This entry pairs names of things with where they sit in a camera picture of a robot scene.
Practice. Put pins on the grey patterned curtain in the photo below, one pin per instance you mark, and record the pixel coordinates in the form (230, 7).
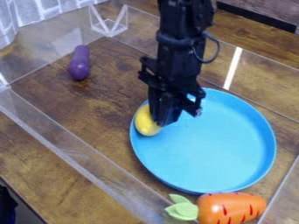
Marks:
(19, 13)

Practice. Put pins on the yellow toy lemon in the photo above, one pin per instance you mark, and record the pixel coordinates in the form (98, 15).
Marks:
(144, 124)

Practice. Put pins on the purple toy eggplant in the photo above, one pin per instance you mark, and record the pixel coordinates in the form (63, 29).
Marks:
(79, 63)

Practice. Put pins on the orange toy carrot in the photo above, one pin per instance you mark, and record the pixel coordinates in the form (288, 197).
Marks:
(218, 208)

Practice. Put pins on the clear acrylic enclosure wall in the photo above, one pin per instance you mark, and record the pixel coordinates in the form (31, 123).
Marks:
(66, 155)

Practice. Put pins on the blue round tray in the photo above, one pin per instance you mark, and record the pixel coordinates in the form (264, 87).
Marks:
(216, 153)

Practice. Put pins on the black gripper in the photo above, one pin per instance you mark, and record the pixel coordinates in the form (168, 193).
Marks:
(171, 77)

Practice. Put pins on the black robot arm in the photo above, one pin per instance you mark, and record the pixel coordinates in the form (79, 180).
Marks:
(184, 17)

